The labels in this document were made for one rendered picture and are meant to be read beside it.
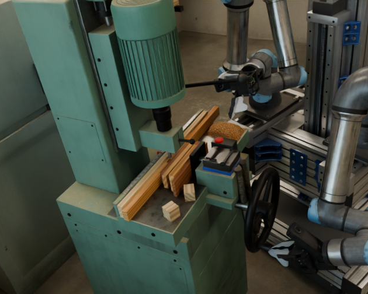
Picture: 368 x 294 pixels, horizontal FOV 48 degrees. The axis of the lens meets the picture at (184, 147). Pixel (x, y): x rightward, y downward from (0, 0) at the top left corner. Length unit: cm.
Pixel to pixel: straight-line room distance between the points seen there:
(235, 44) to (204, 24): 351
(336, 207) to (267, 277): 104
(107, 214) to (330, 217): 75
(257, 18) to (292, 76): 322
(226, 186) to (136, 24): 57
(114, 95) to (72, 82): 14
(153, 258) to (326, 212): 62
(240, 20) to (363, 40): 47
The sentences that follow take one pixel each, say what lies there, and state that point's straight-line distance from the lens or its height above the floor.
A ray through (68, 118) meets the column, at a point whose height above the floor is 112.
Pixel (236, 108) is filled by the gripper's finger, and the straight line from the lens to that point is 144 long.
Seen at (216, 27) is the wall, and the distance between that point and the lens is 517.
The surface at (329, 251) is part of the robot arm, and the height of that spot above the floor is 85.
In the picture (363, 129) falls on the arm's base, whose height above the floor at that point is 90.
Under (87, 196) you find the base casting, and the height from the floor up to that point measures 80.
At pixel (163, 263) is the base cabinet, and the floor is 65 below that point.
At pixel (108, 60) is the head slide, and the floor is 133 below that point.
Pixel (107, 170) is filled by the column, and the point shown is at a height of 91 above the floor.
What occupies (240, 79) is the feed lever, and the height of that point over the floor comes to 122.
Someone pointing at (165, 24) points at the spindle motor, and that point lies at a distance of 118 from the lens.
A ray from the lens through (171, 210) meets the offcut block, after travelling 127.
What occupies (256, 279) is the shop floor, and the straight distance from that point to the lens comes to 226.
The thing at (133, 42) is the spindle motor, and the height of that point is 140.
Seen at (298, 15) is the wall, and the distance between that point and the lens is 467.
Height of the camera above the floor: 181
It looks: 35 degrees down
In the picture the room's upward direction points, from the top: 9 degrees counter-clockwise
